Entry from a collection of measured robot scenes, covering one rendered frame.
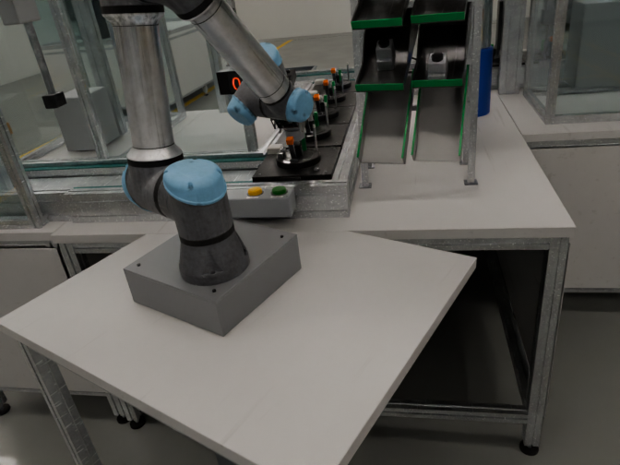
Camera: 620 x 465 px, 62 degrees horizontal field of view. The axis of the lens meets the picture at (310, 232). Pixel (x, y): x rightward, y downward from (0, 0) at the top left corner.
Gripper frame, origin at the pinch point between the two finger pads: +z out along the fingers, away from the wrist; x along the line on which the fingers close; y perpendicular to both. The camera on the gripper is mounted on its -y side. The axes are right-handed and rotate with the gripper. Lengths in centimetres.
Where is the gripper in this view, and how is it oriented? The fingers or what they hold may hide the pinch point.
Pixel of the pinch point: (294, 123)
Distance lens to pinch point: 159.5
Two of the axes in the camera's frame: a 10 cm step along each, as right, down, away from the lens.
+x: 9.8, -0.2, -2.0
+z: 1.9, 3.3, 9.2
